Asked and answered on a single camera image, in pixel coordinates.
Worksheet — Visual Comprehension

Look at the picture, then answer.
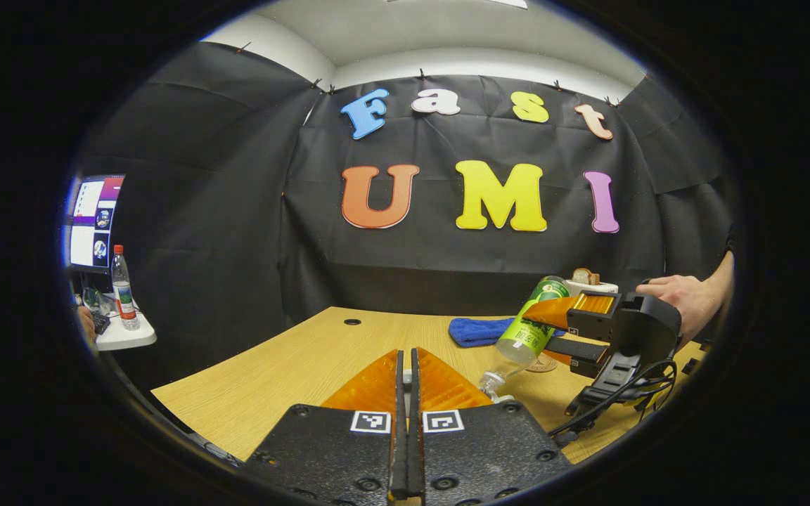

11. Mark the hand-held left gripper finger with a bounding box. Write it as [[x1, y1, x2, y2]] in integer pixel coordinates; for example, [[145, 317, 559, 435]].
[[408, 346, 576, 506], [242, 349, 406, 506]]

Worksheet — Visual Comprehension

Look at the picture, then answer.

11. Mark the green label water bottle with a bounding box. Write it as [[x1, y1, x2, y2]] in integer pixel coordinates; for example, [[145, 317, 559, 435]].
[[478, 275, 572, 403]]

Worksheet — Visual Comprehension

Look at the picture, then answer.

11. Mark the red cap plastic bottle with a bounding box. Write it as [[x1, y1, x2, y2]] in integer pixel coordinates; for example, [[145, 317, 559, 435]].
[[110, 244, 141, 332]]

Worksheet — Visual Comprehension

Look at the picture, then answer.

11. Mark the white toaster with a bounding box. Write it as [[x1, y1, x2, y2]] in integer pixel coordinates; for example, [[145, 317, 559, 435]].
[[562, 278, 619, 297]]

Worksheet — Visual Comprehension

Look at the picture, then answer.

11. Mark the blue towel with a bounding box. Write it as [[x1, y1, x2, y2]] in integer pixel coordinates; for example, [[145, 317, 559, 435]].
[[448, 316, 568, 349]]

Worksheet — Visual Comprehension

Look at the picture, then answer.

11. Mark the white side table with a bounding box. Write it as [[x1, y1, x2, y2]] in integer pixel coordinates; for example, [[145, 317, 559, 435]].
[[94, 302, 158, 353]]

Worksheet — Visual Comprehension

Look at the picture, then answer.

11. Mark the black backdrop cloth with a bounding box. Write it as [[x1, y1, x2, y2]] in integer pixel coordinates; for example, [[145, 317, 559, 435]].
[[71, 42, 740, 384]]

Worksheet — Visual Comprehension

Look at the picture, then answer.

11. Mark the computer monitor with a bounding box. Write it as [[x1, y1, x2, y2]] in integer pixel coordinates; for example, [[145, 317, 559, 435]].
[[67, 174, 127, 275]]

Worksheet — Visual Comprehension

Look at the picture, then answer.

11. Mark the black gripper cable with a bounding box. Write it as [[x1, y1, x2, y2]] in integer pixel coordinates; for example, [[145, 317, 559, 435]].
[[549, 358, 680, 441]]

